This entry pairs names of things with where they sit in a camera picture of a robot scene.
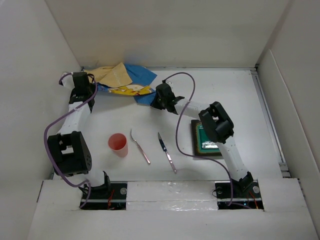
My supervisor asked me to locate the blue cartoon placemat cloth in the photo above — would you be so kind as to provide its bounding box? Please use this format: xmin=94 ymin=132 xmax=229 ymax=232
xmin=85 ymin=62 xmax=157 ymax=106

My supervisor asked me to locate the pink handled knife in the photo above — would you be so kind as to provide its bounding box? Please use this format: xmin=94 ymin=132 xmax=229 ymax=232
xmin=157 ymin=132 xmax=177 ymax=174

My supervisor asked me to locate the green square plate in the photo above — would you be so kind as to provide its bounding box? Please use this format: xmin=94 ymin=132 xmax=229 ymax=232
xmin=190 ymin=119 xmax=222 ymax=157

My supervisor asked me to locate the pink handled fork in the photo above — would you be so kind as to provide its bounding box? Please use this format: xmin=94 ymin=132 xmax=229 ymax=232
xmin=130 ymin=129 xmax=151 ymax=165

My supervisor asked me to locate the pink plastic cup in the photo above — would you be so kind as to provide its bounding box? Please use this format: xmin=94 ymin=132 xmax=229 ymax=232
xmin=108 ymin=133 xmax=129 ymax=158

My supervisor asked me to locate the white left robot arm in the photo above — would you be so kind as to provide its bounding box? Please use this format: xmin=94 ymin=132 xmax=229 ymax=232
xmin=43 ymin=71 xmax=98 ymax=195

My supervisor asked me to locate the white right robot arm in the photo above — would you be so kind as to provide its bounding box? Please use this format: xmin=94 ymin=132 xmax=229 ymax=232
xmin=151 ymin=83 xmax=254 ymax=197

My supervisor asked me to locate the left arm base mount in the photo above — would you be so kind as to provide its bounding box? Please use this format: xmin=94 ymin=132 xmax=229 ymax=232
xmin=79 ymin=181 xmax=128 ymax=211

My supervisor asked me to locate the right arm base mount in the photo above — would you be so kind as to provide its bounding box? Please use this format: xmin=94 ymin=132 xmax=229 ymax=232
xmin=211 ymin=180 xmax=264 ymax=210

